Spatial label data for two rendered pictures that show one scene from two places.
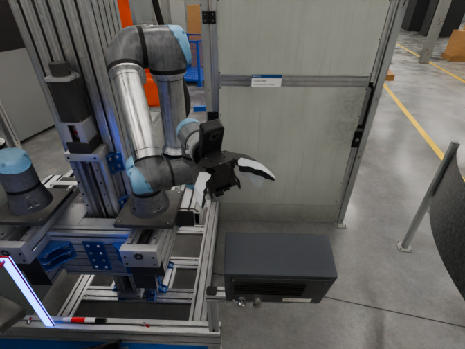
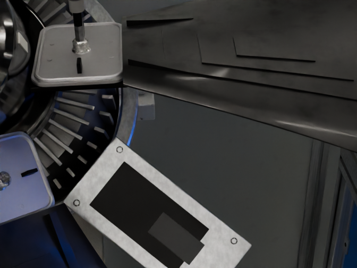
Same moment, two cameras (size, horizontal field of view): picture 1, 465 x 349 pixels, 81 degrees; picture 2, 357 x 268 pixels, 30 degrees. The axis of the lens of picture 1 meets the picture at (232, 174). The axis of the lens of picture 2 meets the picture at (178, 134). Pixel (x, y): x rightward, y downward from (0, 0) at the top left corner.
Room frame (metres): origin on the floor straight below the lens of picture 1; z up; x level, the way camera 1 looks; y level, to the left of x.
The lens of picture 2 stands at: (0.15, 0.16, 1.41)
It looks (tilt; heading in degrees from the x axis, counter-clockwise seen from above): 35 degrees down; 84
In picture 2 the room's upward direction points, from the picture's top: 1 degrees counter-clockwise
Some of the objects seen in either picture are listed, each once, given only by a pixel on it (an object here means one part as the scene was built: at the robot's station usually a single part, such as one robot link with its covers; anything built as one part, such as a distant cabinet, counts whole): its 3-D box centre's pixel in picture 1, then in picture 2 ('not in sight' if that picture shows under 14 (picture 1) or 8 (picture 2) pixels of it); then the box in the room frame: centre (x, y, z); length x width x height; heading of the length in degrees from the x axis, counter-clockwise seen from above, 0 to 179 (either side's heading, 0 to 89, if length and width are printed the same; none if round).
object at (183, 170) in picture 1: (190, 169); not in sight; (0.67, 0.12, 1.34); 0.11 x 0.08 x 0.11; 114
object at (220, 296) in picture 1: (248, 295); not in sight; (0.46, -0.04, 1.04); 0.24 x 0.03 x 0.03; 88
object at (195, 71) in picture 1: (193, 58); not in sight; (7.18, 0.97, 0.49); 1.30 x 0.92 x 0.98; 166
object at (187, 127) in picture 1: (194, 137); not in sight; (0.67, 0.10, 1.43); 0.11 x 0.08 x 0.09; 24
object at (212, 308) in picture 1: (212, 310); not in sight; (0.47, 0.06, 0.96); 0.03 x 0.03 x 0.20; 88
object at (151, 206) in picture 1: (149, 196); not in sight; (0.86, 0.33, 1.09); 0.15 x 0.15 x 0.10
